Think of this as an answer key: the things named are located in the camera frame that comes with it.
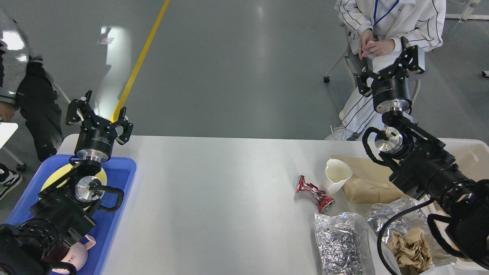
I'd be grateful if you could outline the silver foil bag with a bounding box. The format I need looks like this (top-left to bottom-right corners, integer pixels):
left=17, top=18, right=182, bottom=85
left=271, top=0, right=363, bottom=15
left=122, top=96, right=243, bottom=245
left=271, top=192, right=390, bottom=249
left=365, top=198, right=457, bottom=267
left=313, top=212, right=376, bottom=275

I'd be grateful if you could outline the small pink object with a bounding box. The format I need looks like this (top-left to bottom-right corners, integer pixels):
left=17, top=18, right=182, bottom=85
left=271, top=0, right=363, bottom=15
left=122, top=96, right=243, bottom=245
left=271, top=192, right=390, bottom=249
left=360, top=45, right=377, bottom=58

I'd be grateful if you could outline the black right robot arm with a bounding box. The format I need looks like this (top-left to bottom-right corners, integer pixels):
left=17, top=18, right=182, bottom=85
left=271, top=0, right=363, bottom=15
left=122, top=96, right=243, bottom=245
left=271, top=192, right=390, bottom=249
left=356, top=37, right=489, bottom=269

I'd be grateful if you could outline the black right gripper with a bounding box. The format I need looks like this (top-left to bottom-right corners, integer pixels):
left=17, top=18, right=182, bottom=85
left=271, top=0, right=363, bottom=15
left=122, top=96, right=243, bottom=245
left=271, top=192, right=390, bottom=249
left=356, top=37, right=426, bottom=114

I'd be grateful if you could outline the crushed red soda can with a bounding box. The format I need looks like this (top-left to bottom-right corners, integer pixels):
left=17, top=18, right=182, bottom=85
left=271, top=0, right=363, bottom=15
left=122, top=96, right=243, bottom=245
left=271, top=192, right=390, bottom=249
left=295, top=175, right=335, bottom=214

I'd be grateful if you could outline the pink HOME mug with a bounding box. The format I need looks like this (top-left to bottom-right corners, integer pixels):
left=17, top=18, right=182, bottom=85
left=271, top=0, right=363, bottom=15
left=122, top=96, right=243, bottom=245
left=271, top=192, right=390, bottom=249
left=49, top=235, right=96, bottom=271

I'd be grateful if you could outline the white plastic bin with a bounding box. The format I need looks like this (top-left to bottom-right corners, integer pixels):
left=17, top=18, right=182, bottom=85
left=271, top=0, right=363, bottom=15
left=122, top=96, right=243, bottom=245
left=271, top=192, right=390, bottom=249
left=440, top=138, right=489, bottom=275

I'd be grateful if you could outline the white side table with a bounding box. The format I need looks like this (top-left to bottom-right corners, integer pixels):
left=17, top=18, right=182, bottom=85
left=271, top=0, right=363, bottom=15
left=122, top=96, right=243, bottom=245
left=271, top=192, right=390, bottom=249
left=0, top=120, right=27, bottom=172

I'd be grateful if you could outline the crumpled brown paper ball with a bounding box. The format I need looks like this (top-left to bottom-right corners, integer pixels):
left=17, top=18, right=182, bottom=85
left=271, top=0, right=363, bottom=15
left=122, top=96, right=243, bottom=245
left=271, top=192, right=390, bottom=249
left=387, top=227, right=432, bottom=275

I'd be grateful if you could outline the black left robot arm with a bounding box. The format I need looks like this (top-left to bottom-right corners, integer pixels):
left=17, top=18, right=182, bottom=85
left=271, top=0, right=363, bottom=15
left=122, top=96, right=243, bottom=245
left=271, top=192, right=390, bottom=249
left=0, top=91, right=133, bottom=275

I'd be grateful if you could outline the crumpled silver foil bag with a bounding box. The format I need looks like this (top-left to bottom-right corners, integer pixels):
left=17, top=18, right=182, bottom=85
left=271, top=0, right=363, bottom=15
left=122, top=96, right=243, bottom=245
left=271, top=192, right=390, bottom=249
left=313, top=212, right=376, bottom=275

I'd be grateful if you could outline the white paper cup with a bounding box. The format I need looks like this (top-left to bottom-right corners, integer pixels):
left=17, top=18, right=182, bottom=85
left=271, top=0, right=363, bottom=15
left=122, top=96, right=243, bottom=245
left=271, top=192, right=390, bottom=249
left=320, top=158, right=353, bottom=196

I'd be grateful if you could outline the seated person in white tracksuit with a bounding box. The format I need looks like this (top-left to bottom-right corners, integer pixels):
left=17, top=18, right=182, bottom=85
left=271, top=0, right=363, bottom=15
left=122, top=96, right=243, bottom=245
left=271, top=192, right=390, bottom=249
left=325, top=0, right=447, bottom=141

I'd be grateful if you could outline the grey rolling chair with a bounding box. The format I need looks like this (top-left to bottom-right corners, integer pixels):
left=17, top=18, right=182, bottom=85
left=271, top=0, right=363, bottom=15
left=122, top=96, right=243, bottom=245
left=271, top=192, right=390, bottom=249
left=323, top=23, right=421, bottom=114

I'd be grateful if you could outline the blue plastic tray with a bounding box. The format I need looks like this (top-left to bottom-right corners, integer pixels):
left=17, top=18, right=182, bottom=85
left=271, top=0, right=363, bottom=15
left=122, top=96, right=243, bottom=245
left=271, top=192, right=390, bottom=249
left=6, top=154, right=136, bottom=275

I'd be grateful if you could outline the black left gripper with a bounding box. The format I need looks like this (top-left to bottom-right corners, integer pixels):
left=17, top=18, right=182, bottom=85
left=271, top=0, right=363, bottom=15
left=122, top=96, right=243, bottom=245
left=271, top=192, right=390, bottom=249
left=65, top=90, right=133, bottom=163

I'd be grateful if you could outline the standing person in dark clothes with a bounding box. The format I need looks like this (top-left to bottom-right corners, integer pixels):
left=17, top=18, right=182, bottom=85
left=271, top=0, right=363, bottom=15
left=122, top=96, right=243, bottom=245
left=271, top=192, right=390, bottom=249
left=0, top=8, right=63, bottom=199

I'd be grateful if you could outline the brown paper bag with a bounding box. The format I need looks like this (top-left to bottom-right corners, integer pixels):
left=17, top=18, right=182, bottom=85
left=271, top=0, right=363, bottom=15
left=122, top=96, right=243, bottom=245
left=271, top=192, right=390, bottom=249
left=332, top=155, right=411, bottom=204

